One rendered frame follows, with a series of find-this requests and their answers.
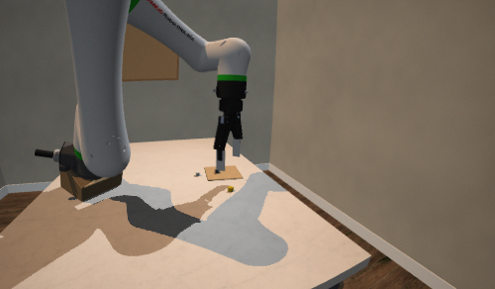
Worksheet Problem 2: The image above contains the brown square mat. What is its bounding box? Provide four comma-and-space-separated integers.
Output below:
204, 165, 244, 181

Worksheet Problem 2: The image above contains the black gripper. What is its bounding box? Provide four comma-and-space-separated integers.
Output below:
214, 99, 243, 171

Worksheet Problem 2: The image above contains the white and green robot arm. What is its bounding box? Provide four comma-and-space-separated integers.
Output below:
35, 0, 250, 179

